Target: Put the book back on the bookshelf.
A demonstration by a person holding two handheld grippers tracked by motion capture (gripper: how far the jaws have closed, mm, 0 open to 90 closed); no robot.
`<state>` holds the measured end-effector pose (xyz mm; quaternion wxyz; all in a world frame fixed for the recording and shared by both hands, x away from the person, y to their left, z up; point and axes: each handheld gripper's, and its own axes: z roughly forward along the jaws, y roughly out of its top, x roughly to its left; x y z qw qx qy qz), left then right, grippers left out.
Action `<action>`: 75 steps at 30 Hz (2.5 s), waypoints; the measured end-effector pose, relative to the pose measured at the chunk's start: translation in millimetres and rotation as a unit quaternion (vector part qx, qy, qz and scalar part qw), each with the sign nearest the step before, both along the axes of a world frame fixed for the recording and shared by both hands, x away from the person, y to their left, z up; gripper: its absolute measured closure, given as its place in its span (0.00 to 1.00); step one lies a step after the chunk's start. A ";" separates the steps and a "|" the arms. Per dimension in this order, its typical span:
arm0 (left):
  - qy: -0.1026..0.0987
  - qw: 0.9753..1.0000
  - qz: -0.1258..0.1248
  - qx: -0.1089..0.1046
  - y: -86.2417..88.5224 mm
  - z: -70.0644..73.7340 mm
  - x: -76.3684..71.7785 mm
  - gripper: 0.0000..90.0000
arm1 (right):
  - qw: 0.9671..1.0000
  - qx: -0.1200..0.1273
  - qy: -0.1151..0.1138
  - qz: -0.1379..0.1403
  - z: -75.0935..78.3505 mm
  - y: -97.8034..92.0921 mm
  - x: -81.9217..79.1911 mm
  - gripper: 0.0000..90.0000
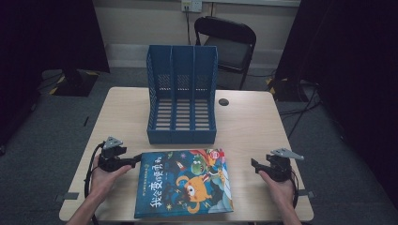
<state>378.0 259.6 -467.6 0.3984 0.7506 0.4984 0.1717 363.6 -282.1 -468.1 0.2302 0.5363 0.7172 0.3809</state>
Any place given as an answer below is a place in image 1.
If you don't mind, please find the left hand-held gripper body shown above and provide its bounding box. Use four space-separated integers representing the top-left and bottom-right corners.
99 136 129 173

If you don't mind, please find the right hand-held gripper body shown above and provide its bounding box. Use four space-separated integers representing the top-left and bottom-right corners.
265 147 305 183

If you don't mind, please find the blue monster picture book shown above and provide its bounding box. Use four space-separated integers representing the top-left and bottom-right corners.
133 147 235 219

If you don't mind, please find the blue plastic file rack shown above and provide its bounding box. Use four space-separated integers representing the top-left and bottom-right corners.
145 44 219 145

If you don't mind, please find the person's right hand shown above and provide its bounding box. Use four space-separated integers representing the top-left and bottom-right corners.
257 170 297 208

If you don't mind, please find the person's left hand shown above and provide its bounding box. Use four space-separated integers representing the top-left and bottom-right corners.
89 154 133 204

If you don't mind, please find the grey tape strip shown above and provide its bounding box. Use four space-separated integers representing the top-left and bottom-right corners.
297 189 316 200
55 191 80 203

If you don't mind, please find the black stand base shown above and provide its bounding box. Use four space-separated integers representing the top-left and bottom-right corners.
266 76 309 102
48 68 100 98

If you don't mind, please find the black curtain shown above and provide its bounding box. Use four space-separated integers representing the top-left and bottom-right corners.
0 0 111 154
275 0 398 207

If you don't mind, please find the black folding chair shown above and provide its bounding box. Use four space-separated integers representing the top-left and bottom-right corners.
193 16 257 91

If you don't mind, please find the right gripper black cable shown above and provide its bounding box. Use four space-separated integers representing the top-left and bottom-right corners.
289 170 299 209

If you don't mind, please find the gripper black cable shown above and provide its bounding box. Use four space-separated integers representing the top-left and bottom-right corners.
289 170 299 209
84 142 106 225

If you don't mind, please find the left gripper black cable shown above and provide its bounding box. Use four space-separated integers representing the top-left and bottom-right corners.
84 142 106 225

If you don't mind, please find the black floor cable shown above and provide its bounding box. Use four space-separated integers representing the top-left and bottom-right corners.
278 83 323 140

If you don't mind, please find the black power cable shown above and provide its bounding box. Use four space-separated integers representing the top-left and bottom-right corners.
185 6 191 46

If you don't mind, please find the white wall power socket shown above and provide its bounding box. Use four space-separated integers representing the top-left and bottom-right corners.
180 0 203 13

